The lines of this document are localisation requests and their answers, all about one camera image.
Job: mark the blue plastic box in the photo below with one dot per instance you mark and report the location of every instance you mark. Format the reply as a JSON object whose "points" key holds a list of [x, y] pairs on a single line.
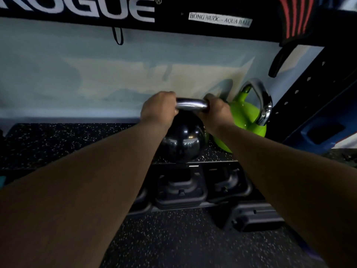
{"points": [[323, 128]]}

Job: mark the black bag with red stripes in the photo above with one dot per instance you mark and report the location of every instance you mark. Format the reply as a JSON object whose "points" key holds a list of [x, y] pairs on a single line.
{"points": [[292, 22]]}

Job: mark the person's right fingers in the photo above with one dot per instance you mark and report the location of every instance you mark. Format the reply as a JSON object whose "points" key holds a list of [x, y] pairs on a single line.
{"points": [[208, 101]]}

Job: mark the person's left fingers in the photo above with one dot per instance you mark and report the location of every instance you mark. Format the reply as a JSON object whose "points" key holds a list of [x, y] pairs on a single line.
{"points": [[170, 98]]}

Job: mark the person's right forearm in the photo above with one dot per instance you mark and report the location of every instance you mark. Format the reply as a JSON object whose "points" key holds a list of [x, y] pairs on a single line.
{"points": [[292, 181]]}

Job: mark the black speckled rubber shelf mat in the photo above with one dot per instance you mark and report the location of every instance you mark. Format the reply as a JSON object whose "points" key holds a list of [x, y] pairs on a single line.
{"points": [[69, 145]]}

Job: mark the black storage rack shelf beam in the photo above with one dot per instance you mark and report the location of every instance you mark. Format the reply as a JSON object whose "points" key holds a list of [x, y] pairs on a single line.
{"points": [[139, 16]]}

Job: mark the person's left hand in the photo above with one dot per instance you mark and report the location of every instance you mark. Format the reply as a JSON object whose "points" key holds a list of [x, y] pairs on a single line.
{"points": [[158, 108]]}

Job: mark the person's right hand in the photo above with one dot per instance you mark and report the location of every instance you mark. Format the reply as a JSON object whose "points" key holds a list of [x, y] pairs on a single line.
{"points": [[217, 114]]}

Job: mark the black perforated rack upright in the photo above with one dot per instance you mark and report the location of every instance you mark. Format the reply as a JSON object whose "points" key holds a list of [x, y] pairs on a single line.
{"points": [[315, 94]]}

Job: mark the white paper label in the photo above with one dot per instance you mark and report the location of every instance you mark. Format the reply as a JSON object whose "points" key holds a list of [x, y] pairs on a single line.
{"points": [[220, 20]]}

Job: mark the black adjustable dumbbell cradle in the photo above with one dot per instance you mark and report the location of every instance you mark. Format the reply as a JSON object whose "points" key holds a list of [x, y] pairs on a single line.
{"points": [[230, 182], [251, 217], [140, 202], [181, 186]]}

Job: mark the person's left forearm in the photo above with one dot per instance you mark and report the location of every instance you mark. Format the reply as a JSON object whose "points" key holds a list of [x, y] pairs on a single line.
{"points": [[75, 192]]}

